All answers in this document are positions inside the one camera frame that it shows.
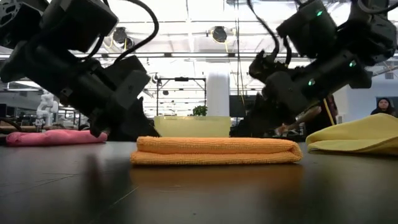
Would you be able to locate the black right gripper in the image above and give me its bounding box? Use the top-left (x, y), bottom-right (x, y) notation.
top-left (245, 71), bottom-right (315, 138)

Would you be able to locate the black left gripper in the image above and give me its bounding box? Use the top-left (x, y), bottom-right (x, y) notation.
top-left (60, 70), bottom-right (161, 142)

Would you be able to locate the orange microfiber towel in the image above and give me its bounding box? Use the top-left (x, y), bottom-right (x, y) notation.
top-left (129, 136), bottom-right (304, 166)

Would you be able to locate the pink microfiber towel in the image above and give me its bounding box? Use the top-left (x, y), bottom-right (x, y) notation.
top-left (5, 129), bottom-right (109, 147)

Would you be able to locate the yellow microfiber towel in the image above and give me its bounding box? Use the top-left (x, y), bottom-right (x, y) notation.
top-left (305, 113), bottom-right (398, 156)

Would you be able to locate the black monitor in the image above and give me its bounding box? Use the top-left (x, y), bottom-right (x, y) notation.
top-left (228, 95), bottom-right (259, 118)

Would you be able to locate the white round column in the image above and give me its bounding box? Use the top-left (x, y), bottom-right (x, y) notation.
top-left (206, 67), bottom-right (231, 117)

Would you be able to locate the yellow plastic bin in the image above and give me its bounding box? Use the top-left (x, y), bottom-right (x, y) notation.
top-left (154, 115), bottom-right (233, 138)

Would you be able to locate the person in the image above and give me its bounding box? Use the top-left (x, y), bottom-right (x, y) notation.
top-left (369, 97), bottom-right (396, 116)
top-left (275, 94), bottom-right (339, 137)

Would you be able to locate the small green bushy plant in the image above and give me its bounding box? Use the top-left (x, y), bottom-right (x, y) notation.
top-left (192, 105), bottom-right (208, 117)

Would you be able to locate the white robot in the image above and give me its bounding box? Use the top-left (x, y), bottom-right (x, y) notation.
top-left (33, 89), bottom-right (60, 128)

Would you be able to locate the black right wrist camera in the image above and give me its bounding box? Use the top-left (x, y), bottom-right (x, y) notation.
top-left (248, 50), bottom-right (295, 85)

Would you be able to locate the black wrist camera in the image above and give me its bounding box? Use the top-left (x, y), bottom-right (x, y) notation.
top-left (102, 55), bottom-right (147, 85)
top-left (248, 50), bottom-right (295, 85)

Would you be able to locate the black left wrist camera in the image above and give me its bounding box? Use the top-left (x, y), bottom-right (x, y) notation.
top-left (102, 55), bottom-right (147, 85)

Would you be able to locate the yellow hanging cable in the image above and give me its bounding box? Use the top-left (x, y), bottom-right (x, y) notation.
top-left (322, 98), bottom-right (336, 127)

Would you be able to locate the black metal rig frame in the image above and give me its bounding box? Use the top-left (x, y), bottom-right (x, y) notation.
top-left (155, 77), bottom-right (208, 117)

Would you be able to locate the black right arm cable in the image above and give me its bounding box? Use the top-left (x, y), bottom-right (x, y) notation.
top-left (247, 0), bottom-right (294, 67)

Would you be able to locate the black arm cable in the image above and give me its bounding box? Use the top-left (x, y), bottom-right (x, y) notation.
top-left (247, 0), bottom-right (294, 67)
top-left (82, 0), bottom-right (160, 63)

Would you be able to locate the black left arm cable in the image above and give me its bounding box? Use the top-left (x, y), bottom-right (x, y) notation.
top-left (82, 0), bottom-right (160, 63)

